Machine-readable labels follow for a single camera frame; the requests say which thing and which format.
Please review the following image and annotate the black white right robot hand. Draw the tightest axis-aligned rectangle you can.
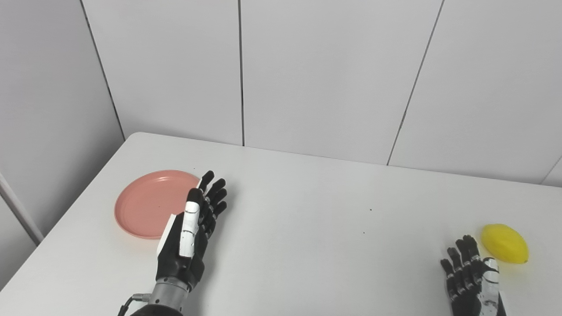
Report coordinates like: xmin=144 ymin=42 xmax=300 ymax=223
xmin=440 ymin=235 xmax=508 ymax=316

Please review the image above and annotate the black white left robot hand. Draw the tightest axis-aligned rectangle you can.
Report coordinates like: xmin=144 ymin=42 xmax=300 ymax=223
xmin=156 ymin=170 xmax=229 ymax=291

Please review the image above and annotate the white slanted pole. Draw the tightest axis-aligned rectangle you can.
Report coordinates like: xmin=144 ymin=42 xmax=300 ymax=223
xmin=0 ymin=173 xmax=44 ymax=245

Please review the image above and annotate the yellow lemon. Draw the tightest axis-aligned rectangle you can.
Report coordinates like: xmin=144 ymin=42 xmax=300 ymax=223
xmin=480 ymin=224 xmax=530 ymax=264

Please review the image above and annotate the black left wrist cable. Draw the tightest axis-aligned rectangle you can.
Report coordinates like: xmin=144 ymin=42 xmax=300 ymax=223
xmin=117 ymin=293 xmax=152 ymax=316

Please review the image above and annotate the pink round plate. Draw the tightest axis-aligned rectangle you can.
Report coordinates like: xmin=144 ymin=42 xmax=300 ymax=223
xmin=114 ymin=170 xmax=202 ymax=240

